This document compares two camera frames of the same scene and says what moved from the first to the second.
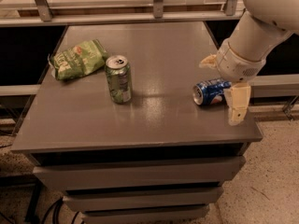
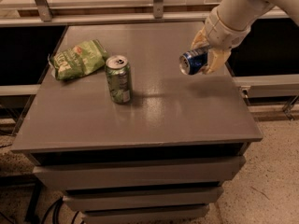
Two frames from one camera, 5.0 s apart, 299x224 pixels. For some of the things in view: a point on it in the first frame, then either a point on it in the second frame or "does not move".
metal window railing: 43,12 does not move
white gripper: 237,63 to 224,34
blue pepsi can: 210,91 to 193,61
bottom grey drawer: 158,216 does not move
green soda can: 120,78 does not move
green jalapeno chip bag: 77,60 does not move
